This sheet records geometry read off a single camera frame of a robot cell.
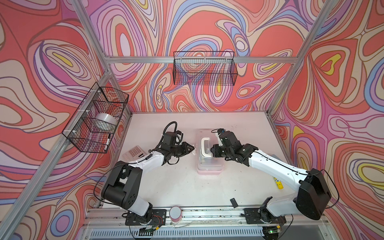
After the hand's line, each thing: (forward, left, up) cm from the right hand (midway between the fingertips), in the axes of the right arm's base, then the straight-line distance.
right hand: (213, 152), depth 83 cm
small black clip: (-23, -10, -13) cm, 28 cm away
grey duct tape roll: (+10, +54, +20) cm, 58 cm away
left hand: (+4, +10, -1) cm, 11 cm away
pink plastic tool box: (-6, +4, -2) cm, 7 cm away
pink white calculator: (+6, +49, -10) cm, 51 cm away
